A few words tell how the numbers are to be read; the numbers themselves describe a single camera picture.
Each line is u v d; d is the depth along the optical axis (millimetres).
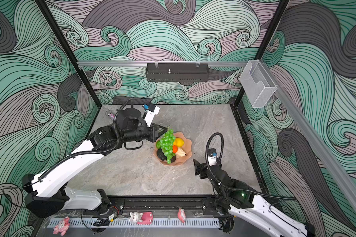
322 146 517
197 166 630
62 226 652
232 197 503
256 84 780
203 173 623
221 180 489
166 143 646
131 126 464
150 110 543
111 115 1099
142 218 680
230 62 951
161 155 833
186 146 925
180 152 870
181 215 664
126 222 698
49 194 389
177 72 946
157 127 542
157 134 545
